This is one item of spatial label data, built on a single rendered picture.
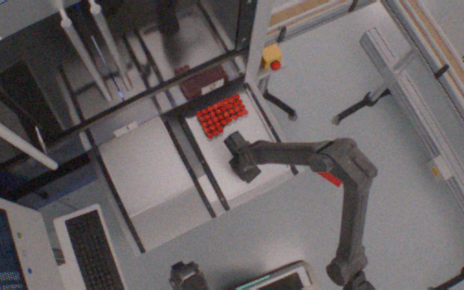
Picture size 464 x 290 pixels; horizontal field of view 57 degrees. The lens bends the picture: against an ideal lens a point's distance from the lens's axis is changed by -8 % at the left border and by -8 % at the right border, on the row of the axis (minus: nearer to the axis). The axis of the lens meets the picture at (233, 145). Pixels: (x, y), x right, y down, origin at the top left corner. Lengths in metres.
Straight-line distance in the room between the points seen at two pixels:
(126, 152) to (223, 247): 1.01
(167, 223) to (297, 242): 1.08
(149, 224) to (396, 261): 1.56
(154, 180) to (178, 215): 0.16
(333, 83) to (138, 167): 1.51
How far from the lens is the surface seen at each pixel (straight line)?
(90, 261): 1.79
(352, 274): 1.35
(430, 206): 2.88
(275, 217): 2.60
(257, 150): 1.36
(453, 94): 2.02
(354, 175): 1.08
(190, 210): 1.69
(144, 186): 1.72
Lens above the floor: 2.56
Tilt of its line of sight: 75 degrees down
